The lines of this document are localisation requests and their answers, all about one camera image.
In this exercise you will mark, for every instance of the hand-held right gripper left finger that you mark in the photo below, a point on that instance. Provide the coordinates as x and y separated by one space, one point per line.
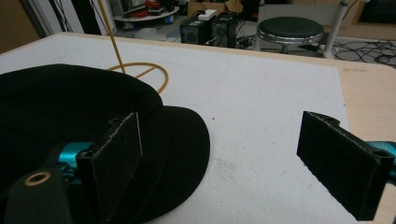
115 161

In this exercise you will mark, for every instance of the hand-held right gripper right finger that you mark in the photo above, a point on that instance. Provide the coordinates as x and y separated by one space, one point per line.
342 168

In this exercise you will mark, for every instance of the black baseball cap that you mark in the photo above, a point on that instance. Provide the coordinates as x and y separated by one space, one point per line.
77 109

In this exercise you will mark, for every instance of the white table mat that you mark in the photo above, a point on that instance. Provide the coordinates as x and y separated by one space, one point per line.
249 124

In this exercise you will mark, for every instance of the white metal stand leg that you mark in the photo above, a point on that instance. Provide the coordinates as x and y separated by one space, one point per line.
334 31

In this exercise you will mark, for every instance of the round black stool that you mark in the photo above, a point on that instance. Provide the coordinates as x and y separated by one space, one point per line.
289 31

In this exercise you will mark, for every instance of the black computer tower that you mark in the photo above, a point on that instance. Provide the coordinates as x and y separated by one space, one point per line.
194 32
222 29

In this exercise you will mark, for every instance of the round white shelf with clutter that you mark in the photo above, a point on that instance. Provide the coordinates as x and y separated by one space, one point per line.
146 12

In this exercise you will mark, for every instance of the brown cardboard box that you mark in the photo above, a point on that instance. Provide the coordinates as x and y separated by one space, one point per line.
208 6

